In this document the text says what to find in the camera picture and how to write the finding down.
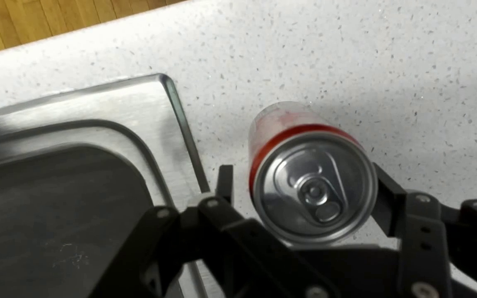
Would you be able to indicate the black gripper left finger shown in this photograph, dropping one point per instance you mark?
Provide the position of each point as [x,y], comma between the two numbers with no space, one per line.
[239,251]

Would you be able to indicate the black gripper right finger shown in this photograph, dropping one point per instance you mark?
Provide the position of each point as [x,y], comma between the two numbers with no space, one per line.
[432,236]

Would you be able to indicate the red soda can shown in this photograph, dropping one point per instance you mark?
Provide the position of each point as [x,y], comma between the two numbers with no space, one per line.
[310,182]

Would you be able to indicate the stainless steel double sink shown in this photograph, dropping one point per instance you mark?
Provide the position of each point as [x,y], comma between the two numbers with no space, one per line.
[76,172]

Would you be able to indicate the wooden lower drawers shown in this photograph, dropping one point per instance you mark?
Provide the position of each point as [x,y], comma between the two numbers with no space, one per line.
[28,19]

